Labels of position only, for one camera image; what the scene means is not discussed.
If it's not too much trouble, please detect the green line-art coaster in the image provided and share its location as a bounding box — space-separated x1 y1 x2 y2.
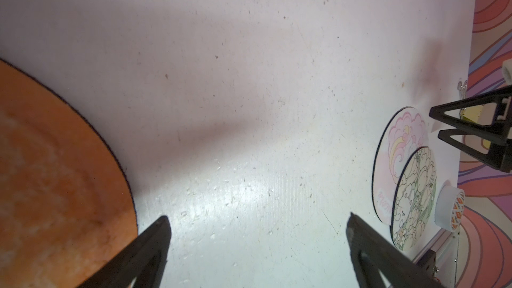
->
390 147 437 251

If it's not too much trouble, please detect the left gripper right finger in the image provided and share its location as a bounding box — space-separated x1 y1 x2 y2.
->
346 213 442 287

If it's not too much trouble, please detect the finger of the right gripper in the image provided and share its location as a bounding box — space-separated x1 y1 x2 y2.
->
438 129 511 173
429 85 511 144

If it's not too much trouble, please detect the pale pink cloud coaster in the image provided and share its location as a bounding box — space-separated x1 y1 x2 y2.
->
372 107 429 225

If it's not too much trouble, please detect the white tape roll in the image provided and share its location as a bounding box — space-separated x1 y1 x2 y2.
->
434 185 465 233

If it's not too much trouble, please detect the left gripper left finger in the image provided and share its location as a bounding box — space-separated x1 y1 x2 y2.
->
79 215 171 287

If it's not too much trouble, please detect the orange round coaster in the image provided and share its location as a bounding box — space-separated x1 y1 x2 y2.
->
1 62 137 287

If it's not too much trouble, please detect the yellow binder clip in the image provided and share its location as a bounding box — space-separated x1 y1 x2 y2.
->
457 81 496 125

